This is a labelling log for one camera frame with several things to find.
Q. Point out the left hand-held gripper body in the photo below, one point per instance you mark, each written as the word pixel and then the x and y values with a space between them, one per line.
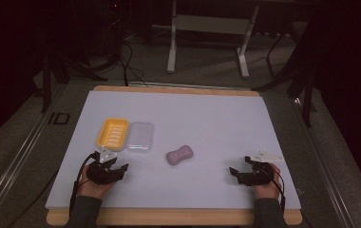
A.
pixel 101 174

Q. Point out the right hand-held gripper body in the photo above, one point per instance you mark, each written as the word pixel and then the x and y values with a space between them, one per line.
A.
pixel 257 175

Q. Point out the yellow soap dish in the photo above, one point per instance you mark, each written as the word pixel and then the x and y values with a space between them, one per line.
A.
pixel 113 133

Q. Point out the clear plastic soap dish lid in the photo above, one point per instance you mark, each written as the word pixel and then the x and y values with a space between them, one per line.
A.
pixel 140 136

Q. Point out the pink soap bar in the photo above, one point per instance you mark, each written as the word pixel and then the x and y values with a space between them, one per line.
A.
pixel 179 155

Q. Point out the person's left hand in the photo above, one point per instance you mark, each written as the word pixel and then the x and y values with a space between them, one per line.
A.
pixel 93 189

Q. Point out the person's right hand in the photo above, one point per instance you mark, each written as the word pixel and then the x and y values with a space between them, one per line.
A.
pixel 268 190

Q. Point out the white table mat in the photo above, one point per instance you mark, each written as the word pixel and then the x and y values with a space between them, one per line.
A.
pixel 200 126

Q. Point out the black tripod stand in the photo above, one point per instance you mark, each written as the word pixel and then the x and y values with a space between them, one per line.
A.
pixel 307 95

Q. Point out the metal floor rail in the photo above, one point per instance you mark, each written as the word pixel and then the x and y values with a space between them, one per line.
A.
pixel 324 164
pixel 17 164

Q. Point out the white metal desk frame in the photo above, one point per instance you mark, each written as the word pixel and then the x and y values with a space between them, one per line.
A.
pixel 212 24

